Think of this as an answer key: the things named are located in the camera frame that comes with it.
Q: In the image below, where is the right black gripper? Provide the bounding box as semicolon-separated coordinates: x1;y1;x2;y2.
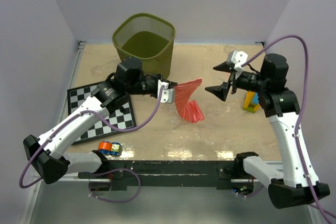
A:
205;60;267;100

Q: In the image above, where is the red plastic trash bag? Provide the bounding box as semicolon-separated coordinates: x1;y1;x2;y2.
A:
174;78;205;123

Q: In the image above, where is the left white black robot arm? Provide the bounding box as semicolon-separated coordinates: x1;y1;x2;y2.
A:
19;57;177;188

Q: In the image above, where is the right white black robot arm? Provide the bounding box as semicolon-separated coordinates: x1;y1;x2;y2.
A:
205;50;330;209

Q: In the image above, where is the olive green mesh trash bin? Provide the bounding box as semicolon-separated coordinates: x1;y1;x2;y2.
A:
112;13;175;79

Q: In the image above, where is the colourful toy block stack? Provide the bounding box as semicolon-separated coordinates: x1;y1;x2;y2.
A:
243;91;260;113

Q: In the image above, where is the orange blue toy car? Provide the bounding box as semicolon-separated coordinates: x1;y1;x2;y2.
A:
98;141;122;156

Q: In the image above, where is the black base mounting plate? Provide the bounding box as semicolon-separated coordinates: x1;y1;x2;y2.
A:
78;160;253;191

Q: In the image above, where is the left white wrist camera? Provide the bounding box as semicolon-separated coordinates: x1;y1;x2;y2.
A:
157;90;175;103

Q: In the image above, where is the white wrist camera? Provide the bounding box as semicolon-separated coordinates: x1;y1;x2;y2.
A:
227;50;248;72
157;90;175;103

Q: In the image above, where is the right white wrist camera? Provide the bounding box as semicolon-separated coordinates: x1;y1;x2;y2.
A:
227;50;248;72

